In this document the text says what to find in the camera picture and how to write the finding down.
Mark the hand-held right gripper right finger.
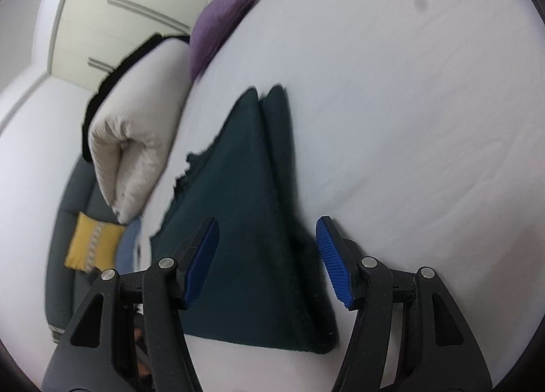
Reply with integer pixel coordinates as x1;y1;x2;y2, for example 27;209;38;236
315;215;493;392

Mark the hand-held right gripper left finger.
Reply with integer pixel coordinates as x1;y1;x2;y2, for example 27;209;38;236
43;216;220;392

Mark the dark green sweater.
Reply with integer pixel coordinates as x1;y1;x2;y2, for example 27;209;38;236
149;85;340;354

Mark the blue pillow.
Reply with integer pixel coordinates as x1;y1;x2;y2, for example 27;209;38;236
115;216;143;273

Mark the yellow throw pillow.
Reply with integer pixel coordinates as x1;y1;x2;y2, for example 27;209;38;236
64;212;127;272

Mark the grey padded headboard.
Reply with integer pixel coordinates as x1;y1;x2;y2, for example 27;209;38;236
45;157;145;344

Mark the rolled beige duvet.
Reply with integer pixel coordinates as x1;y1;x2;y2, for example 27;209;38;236
87;36;191;224

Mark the purple throw pillow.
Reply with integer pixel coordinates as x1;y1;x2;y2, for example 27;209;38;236
188;0;260;81

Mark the white wardrobe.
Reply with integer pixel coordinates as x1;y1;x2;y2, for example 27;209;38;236
49;0;233;90

